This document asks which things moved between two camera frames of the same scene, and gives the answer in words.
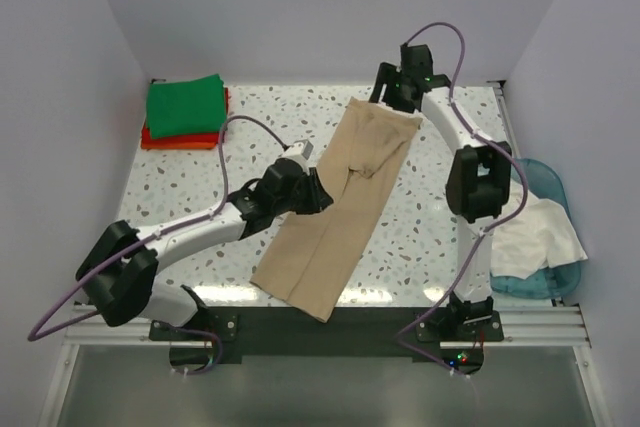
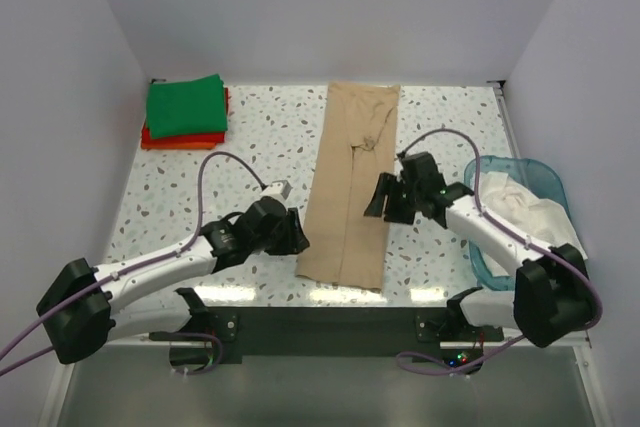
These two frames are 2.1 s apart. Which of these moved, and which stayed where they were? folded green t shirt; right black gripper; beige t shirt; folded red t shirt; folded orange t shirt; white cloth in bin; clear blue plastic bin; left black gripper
Moved: left black gripper; beige t shirt; right black gripper
Stayed: folded green t shirt; clear blue plastic bin; white cloth in bin; folded orange t shirt; folded red t shirt
